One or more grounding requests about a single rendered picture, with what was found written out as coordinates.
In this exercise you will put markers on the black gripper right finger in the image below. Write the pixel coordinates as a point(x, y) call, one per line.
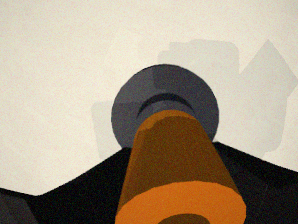
point(270, 192)

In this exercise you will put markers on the orange knob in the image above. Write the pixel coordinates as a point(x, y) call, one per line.
point(175, 176)

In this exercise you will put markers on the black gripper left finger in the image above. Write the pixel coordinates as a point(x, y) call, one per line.
point(91, 198)

